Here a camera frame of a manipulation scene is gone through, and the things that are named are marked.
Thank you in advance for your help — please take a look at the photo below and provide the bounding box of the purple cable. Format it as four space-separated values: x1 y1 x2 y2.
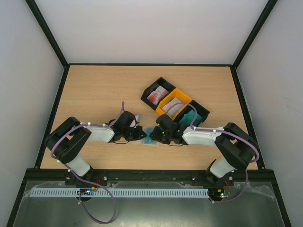
51 101 117 224
163 102 260 204

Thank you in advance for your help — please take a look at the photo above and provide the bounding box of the teal card stack in bin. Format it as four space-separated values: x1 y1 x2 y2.
179 110 200 126

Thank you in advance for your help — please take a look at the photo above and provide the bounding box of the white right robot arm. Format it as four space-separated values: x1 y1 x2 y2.
150 114 259 185

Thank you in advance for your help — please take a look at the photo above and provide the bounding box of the black bin with red cards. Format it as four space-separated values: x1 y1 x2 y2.
141 77 176 111

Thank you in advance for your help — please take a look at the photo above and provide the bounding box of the yellow middle bin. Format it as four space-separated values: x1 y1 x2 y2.
156 88 193 120

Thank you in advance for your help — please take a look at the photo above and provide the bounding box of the red patterned white card stack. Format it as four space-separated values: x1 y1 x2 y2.
147 86 168 105

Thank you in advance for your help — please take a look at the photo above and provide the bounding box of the white slotted cable duct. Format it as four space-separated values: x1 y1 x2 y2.
29 188 209 198

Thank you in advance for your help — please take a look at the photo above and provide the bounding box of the teal VIP credit card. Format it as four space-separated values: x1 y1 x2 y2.
144 127 156 145

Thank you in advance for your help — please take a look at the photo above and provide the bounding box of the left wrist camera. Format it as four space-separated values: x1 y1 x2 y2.
134 115 142 124

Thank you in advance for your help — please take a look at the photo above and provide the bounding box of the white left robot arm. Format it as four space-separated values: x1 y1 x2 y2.
45 111 147 177

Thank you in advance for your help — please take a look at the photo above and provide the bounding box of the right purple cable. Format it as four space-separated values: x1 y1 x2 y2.
163 102 260 204

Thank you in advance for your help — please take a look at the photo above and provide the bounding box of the black bin with teal cards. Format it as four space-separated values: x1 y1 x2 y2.
174 100 210 126

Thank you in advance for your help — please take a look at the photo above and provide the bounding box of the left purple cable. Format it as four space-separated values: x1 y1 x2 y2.
51 101 117 224

